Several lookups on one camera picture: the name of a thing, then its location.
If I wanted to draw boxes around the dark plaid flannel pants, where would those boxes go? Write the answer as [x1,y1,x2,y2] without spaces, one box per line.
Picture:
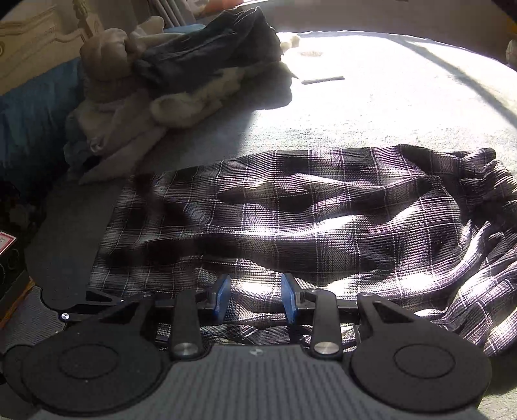
[90,145,516,355]

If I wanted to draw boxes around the white fleece garment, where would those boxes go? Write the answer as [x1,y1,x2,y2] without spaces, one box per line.
[150,62,296,129]

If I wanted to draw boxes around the white flat card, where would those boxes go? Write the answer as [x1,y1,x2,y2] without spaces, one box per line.
[301,75,345,86]

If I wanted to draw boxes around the blue duvet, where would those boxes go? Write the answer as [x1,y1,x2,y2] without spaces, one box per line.
[1,58,84,183]

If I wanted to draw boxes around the dark navy garment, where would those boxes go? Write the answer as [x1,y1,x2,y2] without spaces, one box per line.
[132,7,282,94]

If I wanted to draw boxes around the beige hooded sweatshirt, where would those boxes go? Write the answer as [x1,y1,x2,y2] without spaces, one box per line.
[80,16,167,103]

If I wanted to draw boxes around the cream wooden headboard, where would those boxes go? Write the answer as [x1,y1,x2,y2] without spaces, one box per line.
[1,1,103,94]

